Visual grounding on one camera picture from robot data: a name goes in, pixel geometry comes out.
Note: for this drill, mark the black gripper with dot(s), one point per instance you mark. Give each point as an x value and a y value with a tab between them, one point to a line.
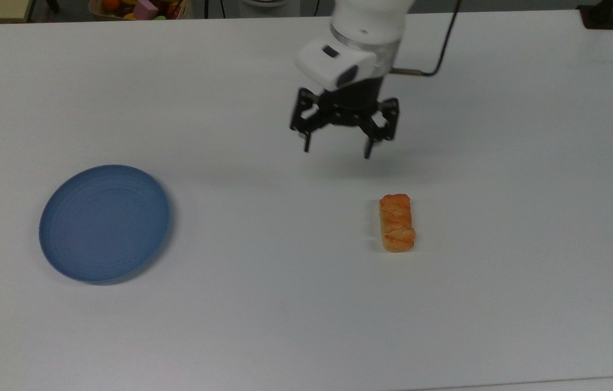
352	106

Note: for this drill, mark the orange glazed bread loaf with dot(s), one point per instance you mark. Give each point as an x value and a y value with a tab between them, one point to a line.
396	222

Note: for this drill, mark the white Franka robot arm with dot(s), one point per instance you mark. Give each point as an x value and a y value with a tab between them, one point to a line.
361	38

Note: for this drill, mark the pink toy block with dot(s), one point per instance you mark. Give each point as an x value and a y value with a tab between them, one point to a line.
145	9

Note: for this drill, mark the orange toy fruit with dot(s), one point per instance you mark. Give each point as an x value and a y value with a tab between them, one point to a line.
111	5

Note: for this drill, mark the blue round plate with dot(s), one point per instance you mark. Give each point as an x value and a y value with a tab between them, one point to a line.
104	224

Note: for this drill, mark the basket of toy items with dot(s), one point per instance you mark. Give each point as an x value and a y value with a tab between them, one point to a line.
100	13

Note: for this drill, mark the black table clamp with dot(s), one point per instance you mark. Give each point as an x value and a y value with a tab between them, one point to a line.
599	15

